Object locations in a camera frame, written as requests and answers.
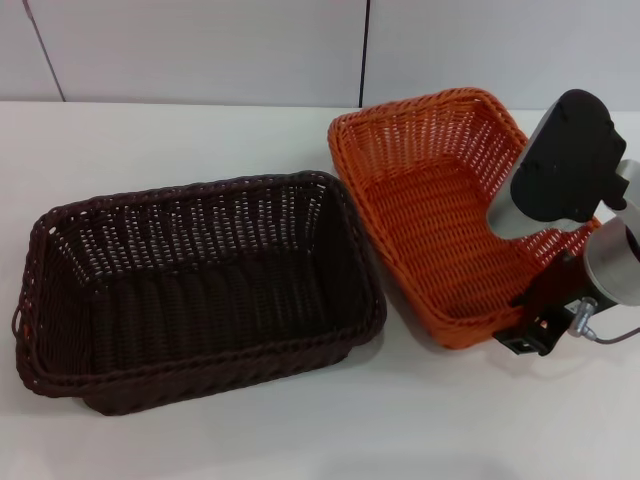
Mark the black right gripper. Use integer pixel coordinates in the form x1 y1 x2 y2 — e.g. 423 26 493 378
492 251 591 358

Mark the orange woven basket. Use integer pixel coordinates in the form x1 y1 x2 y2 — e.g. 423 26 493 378
327 87 604 350

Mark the dark brown woven basket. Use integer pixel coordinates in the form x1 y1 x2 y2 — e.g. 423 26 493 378
10 169 389 418

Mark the silver cable connector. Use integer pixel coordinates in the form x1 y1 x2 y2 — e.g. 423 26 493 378
564 296 599 338

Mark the thin grey cable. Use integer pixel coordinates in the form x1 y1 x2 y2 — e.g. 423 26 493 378
587 326 640 347

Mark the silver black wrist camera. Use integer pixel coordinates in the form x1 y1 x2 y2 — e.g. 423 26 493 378
486 88 629 240

